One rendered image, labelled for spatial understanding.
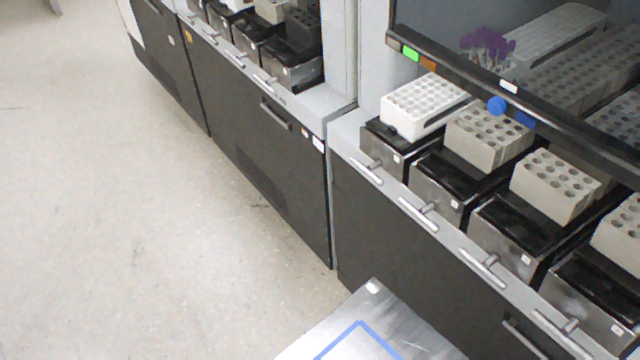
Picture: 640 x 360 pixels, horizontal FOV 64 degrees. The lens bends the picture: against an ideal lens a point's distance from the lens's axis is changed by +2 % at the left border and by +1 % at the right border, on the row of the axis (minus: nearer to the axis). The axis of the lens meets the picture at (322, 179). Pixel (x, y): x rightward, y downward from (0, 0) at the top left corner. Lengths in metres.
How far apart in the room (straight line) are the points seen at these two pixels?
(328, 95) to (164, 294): 0.95
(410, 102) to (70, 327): 1.35
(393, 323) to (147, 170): 1.71
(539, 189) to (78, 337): 1.48
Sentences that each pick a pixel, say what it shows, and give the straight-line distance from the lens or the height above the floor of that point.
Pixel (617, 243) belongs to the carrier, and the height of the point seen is 0.86.
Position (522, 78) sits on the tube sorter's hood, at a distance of 0.82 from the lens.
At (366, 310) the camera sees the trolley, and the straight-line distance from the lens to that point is 0.76.
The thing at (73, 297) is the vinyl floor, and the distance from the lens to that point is 1.98.
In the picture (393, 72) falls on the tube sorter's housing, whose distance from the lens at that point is 1.07.
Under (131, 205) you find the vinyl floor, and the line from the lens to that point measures 2.18.
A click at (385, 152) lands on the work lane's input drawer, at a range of 1.03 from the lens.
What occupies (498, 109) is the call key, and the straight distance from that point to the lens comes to 0.84.
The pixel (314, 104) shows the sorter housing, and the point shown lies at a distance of 1.24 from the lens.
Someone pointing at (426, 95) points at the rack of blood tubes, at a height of 0.86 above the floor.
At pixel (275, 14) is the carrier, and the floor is 0.86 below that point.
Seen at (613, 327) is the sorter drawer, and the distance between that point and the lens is 0.86.
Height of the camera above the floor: 1.48
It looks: 45 degrees down
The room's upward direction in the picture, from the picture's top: 4 degrees counter-clockwise
